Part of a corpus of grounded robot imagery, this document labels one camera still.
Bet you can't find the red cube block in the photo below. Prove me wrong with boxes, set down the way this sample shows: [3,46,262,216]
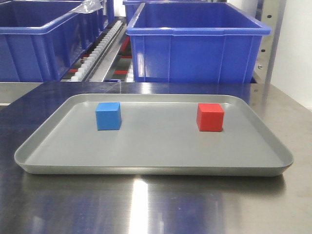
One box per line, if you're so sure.
[196,103,225,132]

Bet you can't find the grey metal tray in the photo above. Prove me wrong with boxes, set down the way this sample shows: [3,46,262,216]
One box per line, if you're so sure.
[14,94,293,176]

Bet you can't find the blue cube block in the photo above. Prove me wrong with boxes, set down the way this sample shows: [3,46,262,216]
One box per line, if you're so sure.
[95,102,122,130]

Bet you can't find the blue plastic bin right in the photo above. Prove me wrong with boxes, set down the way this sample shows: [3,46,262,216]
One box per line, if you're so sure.
[126,2,271,84]

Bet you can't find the blue plastic bin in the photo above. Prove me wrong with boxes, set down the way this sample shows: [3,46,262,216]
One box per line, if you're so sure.
[0,0,105,82]
[126,2,271,84]

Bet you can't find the blue bin behind right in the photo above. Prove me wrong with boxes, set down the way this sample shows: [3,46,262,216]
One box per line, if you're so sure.
[123,0,227,24]

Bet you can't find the clear plastic sheet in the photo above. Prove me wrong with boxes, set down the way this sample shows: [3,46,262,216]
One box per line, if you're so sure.
[70,0,103,14]

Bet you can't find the blue plastic bin left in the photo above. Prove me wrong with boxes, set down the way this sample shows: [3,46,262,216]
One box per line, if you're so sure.
[0,0,105,82]

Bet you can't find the white roller conveyor rail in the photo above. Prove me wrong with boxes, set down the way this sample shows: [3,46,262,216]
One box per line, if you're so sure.
[68,20,123,82]

